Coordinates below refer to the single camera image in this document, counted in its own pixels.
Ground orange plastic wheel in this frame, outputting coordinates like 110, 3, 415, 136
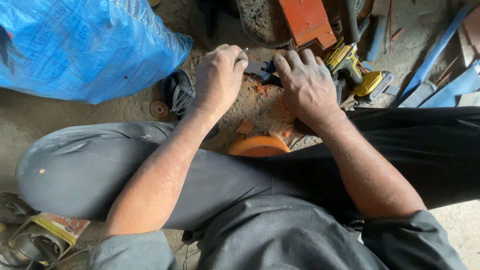
227, 131, 292, 157

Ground open tin can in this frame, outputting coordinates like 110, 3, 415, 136
8, 212, 91, 265

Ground orange metal bracket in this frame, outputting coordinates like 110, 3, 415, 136
278, 0, 338, 49

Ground person's right hand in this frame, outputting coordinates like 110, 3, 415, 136
272, 49, 344, 130

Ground blue metal bar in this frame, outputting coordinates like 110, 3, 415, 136
366, 15, 388, 62

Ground person's grey shirt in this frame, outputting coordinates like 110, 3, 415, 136
88, 195, 467, 270

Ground round grinding disc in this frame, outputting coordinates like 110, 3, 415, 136
150, 100, 170, 119

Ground blue woven plastic sack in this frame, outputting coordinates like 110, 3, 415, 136
0, 0, 194, 105

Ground person's grey trousers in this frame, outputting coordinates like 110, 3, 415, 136
16, 106, 480, 231

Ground black sandal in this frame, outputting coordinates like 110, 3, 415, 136
162, 67, 219, 140

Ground person's left hand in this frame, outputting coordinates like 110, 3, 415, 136
194, 44, 249, 113

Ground black rubber hose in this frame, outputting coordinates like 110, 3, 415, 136
344, 0, 361, 45

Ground blue-handled pliers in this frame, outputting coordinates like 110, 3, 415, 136
244, 60, 284, 88

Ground heap of blue metal strips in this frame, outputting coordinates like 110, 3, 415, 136
394, 4, 480, 109

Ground yellow cordless drill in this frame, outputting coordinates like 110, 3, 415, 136
323, 37, 394, 104

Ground orange plastic chip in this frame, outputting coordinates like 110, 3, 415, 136
235, 119, 255, 135

